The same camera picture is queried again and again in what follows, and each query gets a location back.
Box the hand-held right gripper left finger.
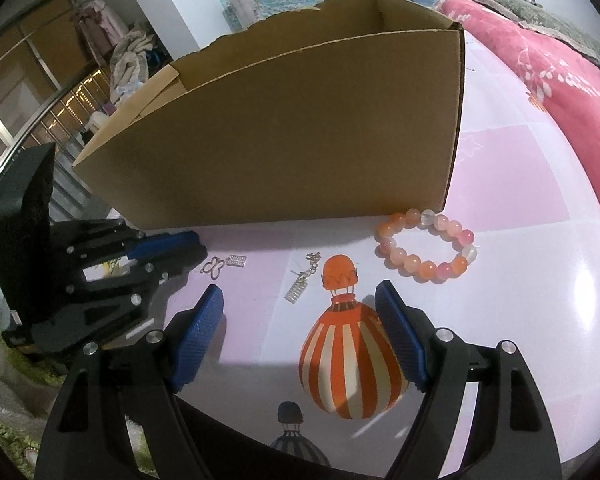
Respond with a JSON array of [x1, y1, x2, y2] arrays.
[[34, 284, 226, 480]]

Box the balloon print table cover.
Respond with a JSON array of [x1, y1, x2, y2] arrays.
[[100, 35, 600, 480]]

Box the pink floral blanket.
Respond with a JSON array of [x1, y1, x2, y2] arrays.
[[437, 0, 600, 251]]

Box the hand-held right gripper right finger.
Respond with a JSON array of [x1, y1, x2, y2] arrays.
[[374, 280, 563, 480]]

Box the brown cardboard box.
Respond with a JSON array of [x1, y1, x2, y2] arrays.
[[72, 0, 466, 231]]

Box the grey lace-edged cloth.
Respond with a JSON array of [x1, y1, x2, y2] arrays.
[[472, 0, 600, 58]]

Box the hanging pink clothes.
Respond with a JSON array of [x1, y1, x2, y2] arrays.
[[72, 0, 123, 56]]

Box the brown wooden cabinet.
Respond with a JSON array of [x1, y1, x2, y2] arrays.
[[0, 0, 106, 96]]

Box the pink orange bead bracelet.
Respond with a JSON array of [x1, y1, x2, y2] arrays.
[[375, 207, 480, 283]]

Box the pile of clothes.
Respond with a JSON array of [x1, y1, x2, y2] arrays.
[[109, 22, 156, 106]]

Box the small silver chain charm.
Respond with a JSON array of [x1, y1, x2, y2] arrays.
[[285, 252, 322, 305]]

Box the rolled printed sheet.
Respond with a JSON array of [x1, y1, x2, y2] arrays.
[[227, 0, 256, 23]]

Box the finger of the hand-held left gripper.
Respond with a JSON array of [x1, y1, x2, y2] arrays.
[[34, 248, 207, 362], [50, 219, 204, 262]]

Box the metal railing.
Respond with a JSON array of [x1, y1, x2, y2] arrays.
[[0, 67, 111, 211]]

